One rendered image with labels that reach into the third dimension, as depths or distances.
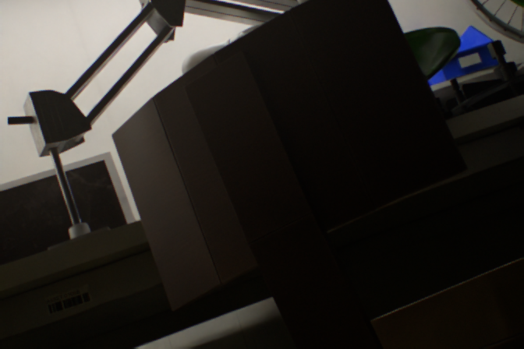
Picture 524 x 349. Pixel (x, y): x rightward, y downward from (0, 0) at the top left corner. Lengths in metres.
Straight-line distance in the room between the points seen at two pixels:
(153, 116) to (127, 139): 0.05
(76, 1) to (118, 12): 0.13
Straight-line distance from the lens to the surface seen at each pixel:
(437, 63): 1.49
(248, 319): 2.23
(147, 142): 0.79
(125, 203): 1.84
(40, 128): 1.36
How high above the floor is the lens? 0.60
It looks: 15 degrees up
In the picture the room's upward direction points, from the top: 22 degrees counter-clockwise
